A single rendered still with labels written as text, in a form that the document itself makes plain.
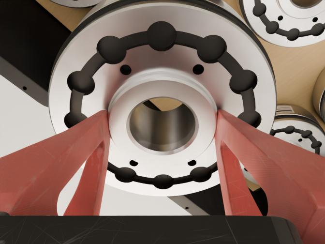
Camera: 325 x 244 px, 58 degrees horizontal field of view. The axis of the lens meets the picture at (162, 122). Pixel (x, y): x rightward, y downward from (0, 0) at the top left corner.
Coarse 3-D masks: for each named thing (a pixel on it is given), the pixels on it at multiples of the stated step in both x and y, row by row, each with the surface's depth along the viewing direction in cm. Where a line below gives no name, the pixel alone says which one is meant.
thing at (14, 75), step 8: (0, 56) 21; (8, 56) 22; (0, 64) 21; (8, 64) 21; (16, 64) 22; (0, 72) 22; (8, 72) 22; (16, 72) 22; (24, 72) 22; (8, 80) 22; (16, 80) 22; (24, 80) 22; (32, 80) 22; (40, 80) 23; (24, 88) 23; (32, 88) 22; (40, 88) 22; (48, 88) 23; (32, 96) 23; (40, 96) 23
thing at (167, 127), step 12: (144, 108) 16; (180, 108) 16; (132, 120) 14; (144, 120) 15; (156, 120) 16; (168, 120) 16; (180, 120) 15; (192, 120) 14; (144, 132) 14; (156, 132) 15; (168, 132) 15; (180, 132) 14
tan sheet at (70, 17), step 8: (40, 0) 28; (48, 0) 28; (48, 8) 29; (56, 8) 29; (64, 8) 29; (72, 8) 29; (80, 8) 29; (88, 8) 28; (56, 16) 29; (64, 16) 29; (72, 16) 29; (80, 16) 29; (64, 24) 30; (72, 24) 29
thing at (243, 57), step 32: (160, 0) 11; (96, 32) 11; (128, 32) 11; (160, 32) 11; (192, 32) 11; (224, 32) 11; (64, 64) 12; (96, 64) 12; (128, 64) 12; (160, 64) 12; (192, 64) 12; (224, 64) 12; (256, 64) 12; (64, 96) 12; (96, 96) 12; (224, 96) 12; (256, 96) 12; (64, 128) 13; (128, 160) 14; (192, 160) 15; (160, 192) 16; (192, 192) 16
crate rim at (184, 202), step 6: (174, 198) 29; (180, 198) 28; (186, 198) 28; (192, 198) 29; (180, 204) 29; (186, 204) 29; (192, 204) 29; (198, 204) 29; (186, 210) 29; (192, 210) 29; (198, 210) 29; (204, 210) 29
